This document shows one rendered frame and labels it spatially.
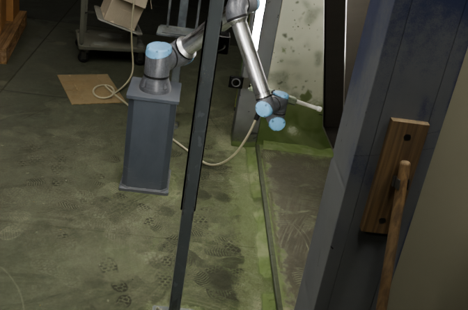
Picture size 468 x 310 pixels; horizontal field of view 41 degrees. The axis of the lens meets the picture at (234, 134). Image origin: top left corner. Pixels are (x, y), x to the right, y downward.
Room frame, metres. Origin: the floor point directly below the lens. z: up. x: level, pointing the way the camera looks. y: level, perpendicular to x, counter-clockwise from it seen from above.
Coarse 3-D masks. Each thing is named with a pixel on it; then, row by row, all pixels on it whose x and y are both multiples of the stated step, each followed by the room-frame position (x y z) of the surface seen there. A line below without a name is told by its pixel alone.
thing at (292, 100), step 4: (248, 88) 3.50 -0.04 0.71; (252, 88) 3.47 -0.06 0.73; (292, 96) 3.56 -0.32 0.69; (288, 100) 3.52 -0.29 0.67; (292, 100) 3.52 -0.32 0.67; (296, 100) 3.53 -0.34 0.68; (292, 104) 3.52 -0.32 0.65; (304, 104) 3.55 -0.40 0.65; (308, 104) 3.56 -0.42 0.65; (312, 104) 3.57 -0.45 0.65; (312, 108) 3.57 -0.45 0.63; (316, 108) 3.57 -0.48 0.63; (320, 108) 3.57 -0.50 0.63; (256, 112) 3.50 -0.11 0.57; (256, 116) 3.49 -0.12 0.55; (256, 120) 3.49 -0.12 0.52
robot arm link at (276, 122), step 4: (268, 116) 3.21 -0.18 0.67; (272, 116) 3.18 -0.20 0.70; (276, 116) 3.17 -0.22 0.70; (280, 116) 3.17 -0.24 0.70; (284, 116) 3.20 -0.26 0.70; (268, 120) 3.20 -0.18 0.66; (272, 120) 3.15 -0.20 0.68; (276, 120) 3.16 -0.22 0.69; (280, 120) 3.16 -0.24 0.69; (284, 120) 3.18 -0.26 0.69; (272, 124) 3.15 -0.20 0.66; (276, 124) 3.16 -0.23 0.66; (280, 124) 3.16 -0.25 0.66; (284, 124) 3.17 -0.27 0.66; (272, 128) 3.16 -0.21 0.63; (276, 128) 3.16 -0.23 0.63; (280, 128) 3.17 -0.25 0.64
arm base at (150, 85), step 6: (144, 78) 3.39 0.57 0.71; (150, 78) 3.36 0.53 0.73; (156, 78) 3.36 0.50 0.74; (162, 78) 3.37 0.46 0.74; (168, 78) 3.42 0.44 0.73; (144, 84) 3.37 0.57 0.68; (150, 84) 3.35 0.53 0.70; (156, 84) 3.35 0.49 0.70; (162, 84) 3.37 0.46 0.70; (168, 84) 3.40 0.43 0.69; (144, 90) 3.35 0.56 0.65; (150, 90) 3.34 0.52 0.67; (156, 90) 3.34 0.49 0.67; (162, 90) 3.36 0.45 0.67; (168, 90) 3.39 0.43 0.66
